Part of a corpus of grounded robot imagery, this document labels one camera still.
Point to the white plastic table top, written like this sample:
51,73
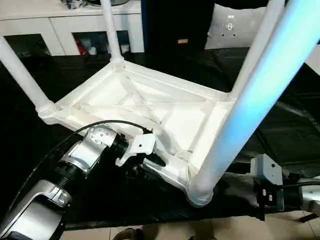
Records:
175,125

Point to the white leg with black mark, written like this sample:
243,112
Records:
257,45

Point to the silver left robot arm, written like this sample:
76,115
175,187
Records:
82,155

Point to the black stand leg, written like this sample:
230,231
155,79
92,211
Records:
306,218

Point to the black work mat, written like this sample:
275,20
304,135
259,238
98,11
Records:
287,137

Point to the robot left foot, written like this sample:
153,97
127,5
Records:
127,235

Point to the small white jar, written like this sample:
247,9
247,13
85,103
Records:
93,50
124,47

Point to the red bottle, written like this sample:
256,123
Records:
81,46

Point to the grey printed cushion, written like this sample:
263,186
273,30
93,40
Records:
220,37

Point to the black cabinet with gold label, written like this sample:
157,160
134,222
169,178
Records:
175,20

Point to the white flat board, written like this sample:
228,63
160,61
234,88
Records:
313,55

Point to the white sideboard with glass doors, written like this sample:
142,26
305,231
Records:
62,22

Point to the grey round appliance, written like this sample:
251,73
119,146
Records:
122,2

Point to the dark crumpled object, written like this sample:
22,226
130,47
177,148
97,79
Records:
75,3

